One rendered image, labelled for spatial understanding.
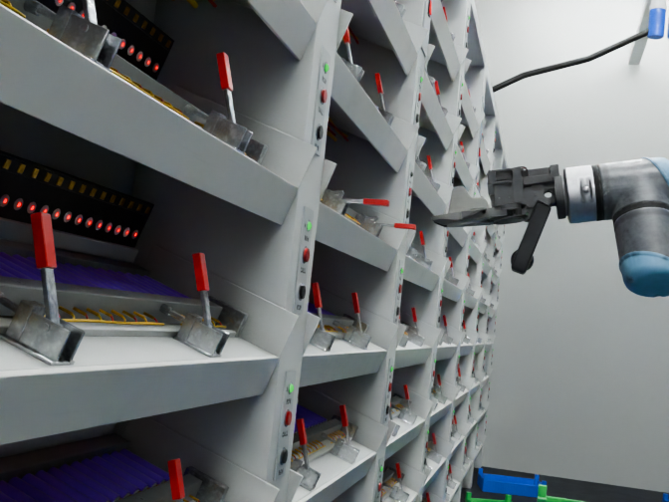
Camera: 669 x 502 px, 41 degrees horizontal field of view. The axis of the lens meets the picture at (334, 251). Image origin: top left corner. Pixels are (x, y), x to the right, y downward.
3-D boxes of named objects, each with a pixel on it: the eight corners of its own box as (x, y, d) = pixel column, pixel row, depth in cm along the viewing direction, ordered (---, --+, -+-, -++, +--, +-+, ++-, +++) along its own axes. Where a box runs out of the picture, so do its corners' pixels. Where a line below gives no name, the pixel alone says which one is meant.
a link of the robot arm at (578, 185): (594, 224, 147) (598, 216, 138) (563, 227, 148) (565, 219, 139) (588, 170, 148) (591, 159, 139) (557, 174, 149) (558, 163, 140)
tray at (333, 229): (387, 272, 168) (409, 225, 168) (304, 235, 109) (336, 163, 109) (294, 228, 173) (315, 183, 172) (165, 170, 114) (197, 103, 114)
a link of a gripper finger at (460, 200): (428, 190, 148) (485, 184, 147) (432, 226, 147) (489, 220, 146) (428, 187, 145) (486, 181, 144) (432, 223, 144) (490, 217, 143)
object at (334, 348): (377, 373, 166) (408, 305, 166) (286, 389, 107) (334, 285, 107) (283, 325, 171) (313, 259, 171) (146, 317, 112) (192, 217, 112)
